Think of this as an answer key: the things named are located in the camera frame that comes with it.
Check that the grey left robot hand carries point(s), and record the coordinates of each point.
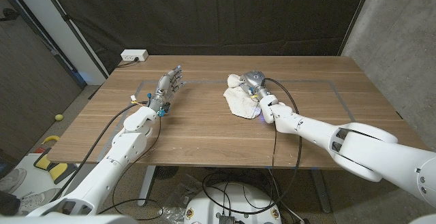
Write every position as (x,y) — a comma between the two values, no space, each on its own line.
(163,88)

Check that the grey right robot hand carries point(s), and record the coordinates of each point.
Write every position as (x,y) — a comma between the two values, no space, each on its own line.
(255,81)

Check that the white terry cloth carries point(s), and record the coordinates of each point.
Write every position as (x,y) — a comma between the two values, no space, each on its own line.
(240,103)

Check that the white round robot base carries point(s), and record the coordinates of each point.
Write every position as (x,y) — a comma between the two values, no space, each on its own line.
(235,200)

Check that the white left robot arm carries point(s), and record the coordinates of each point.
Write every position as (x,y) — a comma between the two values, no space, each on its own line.
(122,149)

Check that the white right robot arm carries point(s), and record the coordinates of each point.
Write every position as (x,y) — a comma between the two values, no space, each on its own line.
(357,145)

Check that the white power strip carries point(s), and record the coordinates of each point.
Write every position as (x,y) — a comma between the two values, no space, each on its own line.
(133,54)

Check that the black backdrop curtain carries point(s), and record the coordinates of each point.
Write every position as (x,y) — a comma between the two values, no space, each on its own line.
(218,13)

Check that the black ribbed round object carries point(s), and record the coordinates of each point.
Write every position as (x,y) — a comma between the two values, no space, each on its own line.
(166,172)

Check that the white table leg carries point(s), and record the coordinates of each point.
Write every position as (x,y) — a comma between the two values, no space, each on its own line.
(147,183)

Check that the yellow-green ball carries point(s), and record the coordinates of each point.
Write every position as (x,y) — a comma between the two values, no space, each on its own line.
(59,117)

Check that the black backdrop stand pole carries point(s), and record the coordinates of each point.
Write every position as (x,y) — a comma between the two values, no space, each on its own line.
(356,16)
(73,26)

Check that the clear plastic bag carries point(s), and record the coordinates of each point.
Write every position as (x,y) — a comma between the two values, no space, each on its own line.
(180,196)

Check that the yellow banana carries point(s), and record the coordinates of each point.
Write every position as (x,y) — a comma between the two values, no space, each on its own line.
(51,138)

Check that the grey table leg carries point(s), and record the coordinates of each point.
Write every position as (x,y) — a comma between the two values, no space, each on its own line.
(320,190)

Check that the yellow and black object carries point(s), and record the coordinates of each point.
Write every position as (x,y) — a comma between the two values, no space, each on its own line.
(56,169)

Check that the small red object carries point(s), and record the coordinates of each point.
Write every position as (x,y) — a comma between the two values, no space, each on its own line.
(39,149)

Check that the white floor board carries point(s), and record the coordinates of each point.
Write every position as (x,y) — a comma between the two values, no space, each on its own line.
(32,179)

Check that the grey sneaker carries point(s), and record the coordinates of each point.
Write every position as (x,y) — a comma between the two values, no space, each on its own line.
(12,179)
(37,200)

